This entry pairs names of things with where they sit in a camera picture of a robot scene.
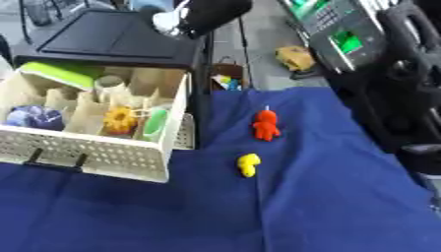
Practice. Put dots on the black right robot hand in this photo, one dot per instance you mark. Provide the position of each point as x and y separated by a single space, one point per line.
407 98

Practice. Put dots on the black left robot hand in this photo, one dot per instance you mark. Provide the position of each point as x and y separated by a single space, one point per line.
215 13

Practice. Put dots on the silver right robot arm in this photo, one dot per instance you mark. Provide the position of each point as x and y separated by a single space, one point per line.
339 29

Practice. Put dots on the pale drawer with compartments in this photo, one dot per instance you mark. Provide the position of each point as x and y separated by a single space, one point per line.
115 154

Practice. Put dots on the brown basket with items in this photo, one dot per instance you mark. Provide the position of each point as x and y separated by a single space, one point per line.
228 78

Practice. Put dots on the yellow bag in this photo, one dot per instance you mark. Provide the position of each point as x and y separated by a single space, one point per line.
295 57

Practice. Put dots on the black cabinet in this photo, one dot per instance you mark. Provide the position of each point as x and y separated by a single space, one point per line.
109 39

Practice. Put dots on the red figure toy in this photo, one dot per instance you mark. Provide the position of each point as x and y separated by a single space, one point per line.
266 124

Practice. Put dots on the white pierced panel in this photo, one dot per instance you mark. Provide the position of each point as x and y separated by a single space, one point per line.
185 133

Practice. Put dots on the green cylinder toy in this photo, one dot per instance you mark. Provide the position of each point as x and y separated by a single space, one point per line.
155 124

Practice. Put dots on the beige round cup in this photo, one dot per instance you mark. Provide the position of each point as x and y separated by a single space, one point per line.
110 84

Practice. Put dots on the yellow orange flower toy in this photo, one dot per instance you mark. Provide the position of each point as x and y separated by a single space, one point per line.
119 120

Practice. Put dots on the yellow duck toy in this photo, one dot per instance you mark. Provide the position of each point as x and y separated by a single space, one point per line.
248 163

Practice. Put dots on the green flat box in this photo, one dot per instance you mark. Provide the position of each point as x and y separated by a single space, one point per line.
60 74

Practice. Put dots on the blue purple soft ball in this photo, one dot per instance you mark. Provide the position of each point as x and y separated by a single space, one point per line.
37 117

